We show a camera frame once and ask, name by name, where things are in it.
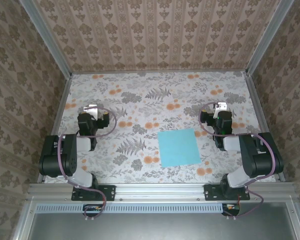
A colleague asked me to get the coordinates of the light blue paper sheet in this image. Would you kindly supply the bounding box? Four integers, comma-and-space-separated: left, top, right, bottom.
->
157, 128, 201, 168

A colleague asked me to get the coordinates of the floral patterned table cover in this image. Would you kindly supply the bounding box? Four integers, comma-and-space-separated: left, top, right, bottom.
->
43, 71, 278, 185

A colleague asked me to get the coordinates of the grey metal panel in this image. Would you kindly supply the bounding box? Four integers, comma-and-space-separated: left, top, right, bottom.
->
27, 211, 298, 240

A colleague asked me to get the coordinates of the aluminium table edge rail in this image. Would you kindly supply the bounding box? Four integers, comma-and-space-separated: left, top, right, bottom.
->
244, 71, 286, 183
70, 70, 250, 75
36, 74, 73, 184

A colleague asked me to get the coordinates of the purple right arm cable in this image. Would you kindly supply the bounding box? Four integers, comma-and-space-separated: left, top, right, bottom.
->
198, 101, 278, 221

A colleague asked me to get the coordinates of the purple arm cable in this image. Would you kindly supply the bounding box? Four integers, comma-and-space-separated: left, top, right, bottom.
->
57, 106, 117, 222
198, 101, 278, 221

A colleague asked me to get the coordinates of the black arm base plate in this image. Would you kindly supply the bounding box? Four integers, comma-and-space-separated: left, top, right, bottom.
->
71, 184, 116, 202
204, 183, 251, 202

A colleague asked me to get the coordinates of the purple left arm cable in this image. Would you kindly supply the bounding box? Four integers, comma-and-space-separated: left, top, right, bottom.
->
57, 106, 117, 222

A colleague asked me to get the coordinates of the black connector box with wires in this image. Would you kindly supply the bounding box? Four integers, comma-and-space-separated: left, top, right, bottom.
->
82, 203, 105, 218
221, 202, 241, 217

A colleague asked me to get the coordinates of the wide aluminium mounting rail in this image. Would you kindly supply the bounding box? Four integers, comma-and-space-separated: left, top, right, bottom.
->
26, 181, 298, 201

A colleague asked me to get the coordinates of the aluminium frame post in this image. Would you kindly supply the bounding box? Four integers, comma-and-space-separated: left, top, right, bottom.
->
245, 0, 295, 76
21, 0, 73, 79

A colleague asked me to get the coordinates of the slotted grey cable duct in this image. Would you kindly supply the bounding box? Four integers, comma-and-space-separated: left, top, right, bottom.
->
36, 202, 241, 214

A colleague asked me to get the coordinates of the aluminium lower frame bar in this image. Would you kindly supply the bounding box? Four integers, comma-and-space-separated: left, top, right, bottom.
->
286, 197, 300, 240
11, 196, 38, 240

